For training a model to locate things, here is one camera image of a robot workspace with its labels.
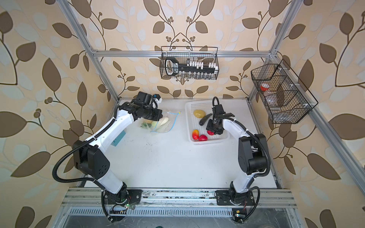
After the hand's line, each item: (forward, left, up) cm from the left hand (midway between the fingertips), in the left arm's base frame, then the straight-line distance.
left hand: (162, 114), depth 83 cm
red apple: (-6, -25, -17) cm, 31 cm away
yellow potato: (+7, +14, -18) cm, 24 cm away
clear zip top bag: (+4, +2, -17) cm, 18 cm away
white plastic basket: (+9, -18, -21) cm, 30 cm away
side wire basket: (+10, -72, +7) cm, 73 cm away
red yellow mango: (-3, -20, -17) cm, 27 cm away
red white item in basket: (+13, -59, +12) cm, 61 cm away
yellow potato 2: (+15, -23, -17) cm, 32 cm away
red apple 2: (-4, -29, -12) cm, 32 cm away
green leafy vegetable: (0, +13, -13) cm, 18 cm away
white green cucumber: (+6, +7, -19) cm, 21 cm away
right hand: (-1, -30, -15) cm, 34 cm away
